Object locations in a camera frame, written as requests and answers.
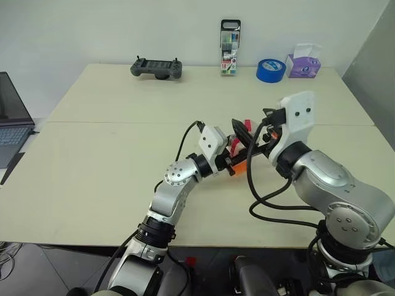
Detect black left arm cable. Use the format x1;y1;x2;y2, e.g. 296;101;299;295
175;120;207;163

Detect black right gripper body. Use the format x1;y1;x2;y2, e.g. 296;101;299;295
260;107;288;154

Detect clear plastic bottle red stripe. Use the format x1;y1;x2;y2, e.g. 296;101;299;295
228;118;262;178

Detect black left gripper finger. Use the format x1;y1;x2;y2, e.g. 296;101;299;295
233;144;270;165

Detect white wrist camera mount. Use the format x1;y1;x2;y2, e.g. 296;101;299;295
197;125;228;162
267;91;318;166

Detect thin grey cable bundle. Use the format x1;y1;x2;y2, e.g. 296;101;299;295
0;242;23;273

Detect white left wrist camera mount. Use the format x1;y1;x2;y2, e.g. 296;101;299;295
197;125;228;162

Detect clear marker pen case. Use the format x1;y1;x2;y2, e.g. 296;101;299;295
220;19;243;76

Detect blue tape roll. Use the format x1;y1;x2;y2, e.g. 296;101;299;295
256;58;286;84

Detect purple tissue box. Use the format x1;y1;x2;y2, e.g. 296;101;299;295
284;43;323;79

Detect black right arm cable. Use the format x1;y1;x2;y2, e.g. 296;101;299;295
246;118;323;231

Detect dark rounded shape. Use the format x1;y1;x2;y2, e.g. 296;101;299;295
230;255;280;296

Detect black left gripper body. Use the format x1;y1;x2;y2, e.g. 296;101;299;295
215;134;238;177

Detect grey handheld game controller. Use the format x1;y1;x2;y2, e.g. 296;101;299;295
129;55;183;81

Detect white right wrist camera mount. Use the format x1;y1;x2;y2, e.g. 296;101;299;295
267;91;318;166

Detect grey laptop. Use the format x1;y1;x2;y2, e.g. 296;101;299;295
0;72;36;169

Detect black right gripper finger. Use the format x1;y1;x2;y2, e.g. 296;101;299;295
232;118;259;150

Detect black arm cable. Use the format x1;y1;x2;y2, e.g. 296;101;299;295
246;118;323;231
175;120;207;163

